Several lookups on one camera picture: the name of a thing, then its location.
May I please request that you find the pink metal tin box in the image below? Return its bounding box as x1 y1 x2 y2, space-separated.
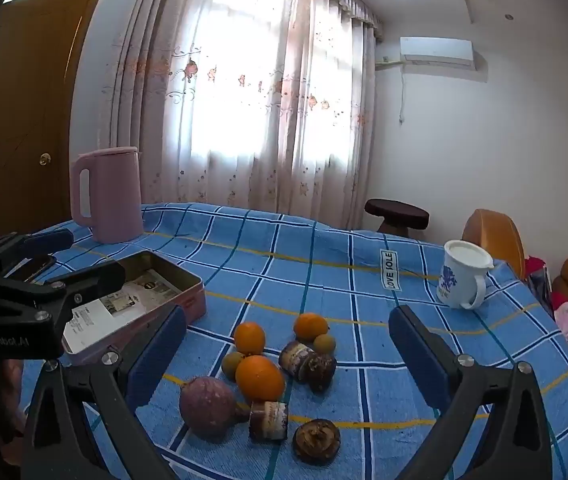
61 251 207 367

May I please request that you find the pink electric kettle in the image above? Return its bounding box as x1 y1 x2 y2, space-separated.
69 146 145 245

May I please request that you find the large orange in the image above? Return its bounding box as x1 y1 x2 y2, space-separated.
235 355 285 402

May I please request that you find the purple onion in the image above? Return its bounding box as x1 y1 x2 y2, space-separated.
179 376 251 438

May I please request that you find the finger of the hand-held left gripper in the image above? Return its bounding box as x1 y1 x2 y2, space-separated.
0 259 126 334
0 228 75 274

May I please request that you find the white mug with blue print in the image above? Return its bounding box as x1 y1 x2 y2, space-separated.
436 240 494 310

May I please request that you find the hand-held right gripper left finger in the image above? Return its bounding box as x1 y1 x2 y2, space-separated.
20 304 188 480

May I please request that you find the dark round wooden stool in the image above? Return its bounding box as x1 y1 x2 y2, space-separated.
364 198 430 235

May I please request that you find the small orange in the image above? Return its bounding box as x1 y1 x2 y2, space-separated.
293 312 330 341

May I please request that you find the floral sheer curtain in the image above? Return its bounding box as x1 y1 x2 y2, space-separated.
96 0 383 231

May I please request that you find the blue checked tablecloth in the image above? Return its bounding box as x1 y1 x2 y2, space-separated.
19 202 568 480

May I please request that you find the medium orange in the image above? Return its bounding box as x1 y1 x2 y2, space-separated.
234 321 266 356

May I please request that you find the air conditioner cable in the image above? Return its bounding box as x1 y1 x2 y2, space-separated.
400 66 409 127

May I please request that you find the brown wooden door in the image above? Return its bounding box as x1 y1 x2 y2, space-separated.
0 0 97 241

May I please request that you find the brown wooden chair back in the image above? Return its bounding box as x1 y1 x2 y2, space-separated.
462 208 527 281

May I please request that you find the dark brown round fruit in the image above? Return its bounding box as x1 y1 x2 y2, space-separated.
292 418 341 464
300 352 337 393

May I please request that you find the white wall air conditioner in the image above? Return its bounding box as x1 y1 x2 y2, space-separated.
399 36 475 71

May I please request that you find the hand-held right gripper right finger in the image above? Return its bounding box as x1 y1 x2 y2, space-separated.
388 304 554 480

